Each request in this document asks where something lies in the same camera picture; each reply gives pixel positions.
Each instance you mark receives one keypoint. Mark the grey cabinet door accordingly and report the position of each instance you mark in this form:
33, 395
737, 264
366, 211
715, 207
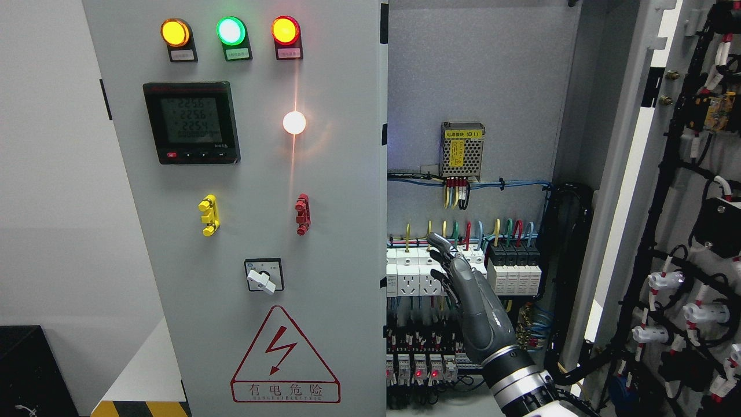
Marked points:
651, 135
332, 273

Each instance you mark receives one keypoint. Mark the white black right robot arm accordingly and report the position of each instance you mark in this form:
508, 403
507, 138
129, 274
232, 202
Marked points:
521, 388

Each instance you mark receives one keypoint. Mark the relay row with red leds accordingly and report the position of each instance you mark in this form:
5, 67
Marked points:
416, 369

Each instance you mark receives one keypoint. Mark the yellow terminal post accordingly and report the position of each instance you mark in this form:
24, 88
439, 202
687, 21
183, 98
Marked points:
209, 215

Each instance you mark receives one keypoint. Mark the white din rail sockets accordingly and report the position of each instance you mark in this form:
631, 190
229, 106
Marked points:
408, 273

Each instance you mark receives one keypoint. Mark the red indicator lamp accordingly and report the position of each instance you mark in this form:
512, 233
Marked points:
286, 34

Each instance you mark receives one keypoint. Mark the black box at left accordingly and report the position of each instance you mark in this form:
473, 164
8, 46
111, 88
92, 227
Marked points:
31, 383

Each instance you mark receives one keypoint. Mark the yellow indicator lamp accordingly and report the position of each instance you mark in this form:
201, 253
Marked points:
178, 37

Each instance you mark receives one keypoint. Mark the white glowing indicator lamp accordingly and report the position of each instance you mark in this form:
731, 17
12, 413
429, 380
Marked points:
294, 122

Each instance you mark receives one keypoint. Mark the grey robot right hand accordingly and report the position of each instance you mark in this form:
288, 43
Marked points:
484, 322

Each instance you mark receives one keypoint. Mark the metal mesh power supply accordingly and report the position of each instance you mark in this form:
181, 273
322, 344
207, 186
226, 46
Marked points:
461, 149

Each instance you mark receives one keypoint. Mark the red electric hazard warning sticker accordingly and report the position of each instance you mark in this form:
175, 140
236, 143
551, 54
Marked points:
281, 365

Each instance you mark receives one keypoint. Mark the green indicator lamp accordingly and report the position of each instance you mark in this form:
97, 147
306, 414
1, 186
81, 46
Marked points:
233, 36

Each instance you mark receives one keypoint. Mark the black digital power meter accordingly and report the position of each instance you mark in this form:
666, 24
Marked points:
193, 122

